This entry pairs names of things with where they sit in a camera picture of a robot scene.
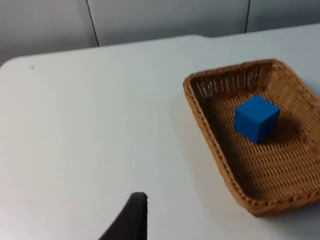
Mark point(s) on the pale brown wicker basket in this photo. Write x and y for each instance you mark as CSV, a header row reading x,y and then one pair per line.
x,y
262,170

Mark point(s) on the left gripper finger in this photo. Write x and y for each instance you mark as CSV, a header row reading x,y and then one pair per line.
x,y
132,220

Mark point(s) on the blue cube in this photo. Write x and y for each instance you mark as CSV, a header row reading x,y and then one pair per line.
x,y
255,120

